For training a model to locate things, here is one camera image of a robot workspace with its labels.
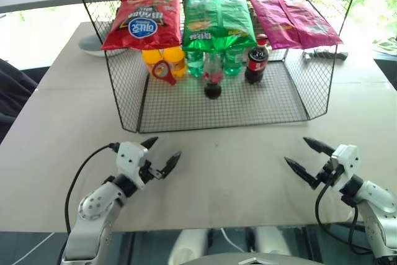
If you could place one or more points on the dark rounded shape beside table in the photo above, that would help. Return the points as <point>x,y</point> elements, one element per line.
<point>14,97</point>

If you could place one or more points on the printed green white paper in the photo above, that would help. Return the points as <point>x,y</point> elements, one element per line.
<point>386,44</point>

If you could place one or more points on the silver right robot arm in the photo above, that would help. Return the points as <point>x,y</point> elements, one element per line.
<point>376,206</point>

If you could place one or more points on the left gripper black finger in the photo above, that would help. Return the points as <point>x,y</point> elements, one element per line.
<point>149,144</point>
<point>171,162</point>

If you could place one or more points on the cola bottle red label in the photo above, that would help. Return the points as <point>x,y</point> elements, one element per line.
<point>256,63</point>

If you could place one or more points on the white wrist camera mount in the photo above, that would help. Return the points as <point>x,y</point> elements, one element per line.
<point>345,162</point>
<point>130,159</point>

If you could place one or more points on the green chips bag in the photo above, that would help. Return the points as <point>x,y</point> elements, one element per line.
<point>214,20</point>

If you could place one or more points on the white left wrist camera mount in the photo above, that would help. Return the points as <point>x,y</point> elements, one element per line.
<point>130,159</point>

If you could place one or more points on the grey round bowl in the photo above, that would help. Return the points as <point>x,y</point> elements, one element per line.
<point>88,46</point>

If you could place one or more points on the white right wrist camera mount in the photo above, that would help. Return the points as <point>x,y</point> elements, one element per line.
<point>345,162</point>

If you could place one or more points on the green soda plastic bottle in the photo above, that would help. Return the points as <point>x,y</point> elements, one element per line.
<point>195,63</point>
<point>234,61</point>

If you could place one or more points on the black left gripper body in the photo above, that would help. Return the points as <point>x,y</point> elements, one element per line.
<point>148,172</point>

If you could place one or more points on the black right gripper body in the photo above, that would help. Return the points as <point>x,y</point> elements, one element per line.
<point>328,174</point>

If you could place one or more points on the magenta chips bag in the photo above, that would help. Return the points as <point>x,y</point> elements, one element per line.
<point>288,20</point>

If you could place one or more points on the dark cola bottle front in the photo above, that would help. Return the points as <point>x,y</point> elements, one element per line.
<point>212,88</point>

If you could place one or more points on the white rounded shape under table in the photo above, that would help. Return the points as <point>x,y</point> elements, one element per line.
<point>273,241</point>
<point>189,243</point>

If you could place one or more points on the red chips bag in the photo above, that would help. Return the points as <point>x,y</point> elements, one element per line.
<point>144,23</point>

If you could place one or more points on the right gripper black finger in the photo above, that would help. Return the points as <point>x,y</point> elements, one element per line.
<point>300,170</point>
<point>319,145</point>

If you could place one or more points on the orange soda plastic bottle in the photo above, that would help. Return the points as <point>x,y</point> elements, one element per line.
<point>149,58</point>
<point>176,60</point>

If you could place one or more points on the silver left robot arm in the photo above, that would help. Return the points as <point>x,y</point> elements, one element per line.
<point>90,212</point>

